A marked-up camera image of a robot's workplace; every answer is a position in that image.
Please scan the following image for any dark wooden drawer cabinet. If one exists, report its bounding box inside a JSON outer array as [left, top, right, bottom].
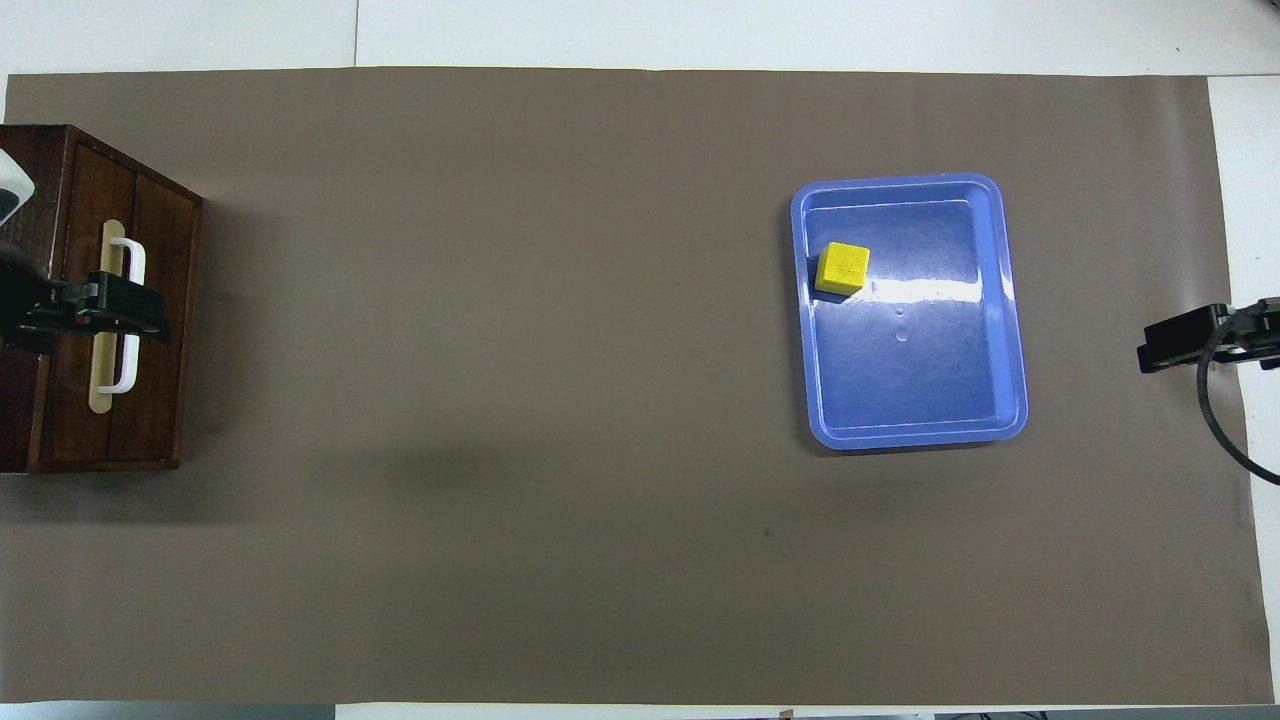
[[0, 124, 205, 475]]

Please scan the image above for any brown table mat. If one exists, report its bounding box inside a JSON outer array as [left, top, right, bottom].
[[0, 66, 1263, 707]]

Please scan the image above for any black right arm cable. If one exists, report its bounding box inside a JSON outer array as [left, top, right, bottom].
[[1196, 305, 1280, 488]]

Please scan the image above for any blue plastic tray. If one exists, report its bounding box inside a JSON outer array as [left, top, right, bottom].
[[789, 173, 1030, 452]]

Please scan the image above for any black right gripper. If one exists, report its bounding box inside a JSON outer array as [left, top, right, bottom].
[[1136, 296, 1280, 375]]

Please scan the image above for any white drawer handle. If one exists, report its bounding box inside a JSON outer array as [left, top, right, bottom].
[[98, 238, 148, 395]]

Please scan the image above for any yellow cube block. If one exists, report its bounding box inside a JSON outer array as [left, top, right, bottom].
[[814, 241, 871, 297]]

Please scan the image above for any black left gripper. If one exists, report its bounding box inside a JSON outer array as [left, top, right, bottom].
[[0, 243, 171, 354]]

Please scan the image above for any wooden drawer with dark front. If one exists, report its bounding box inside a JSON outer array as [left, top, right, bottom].
[[42, 143, 198, 466]]

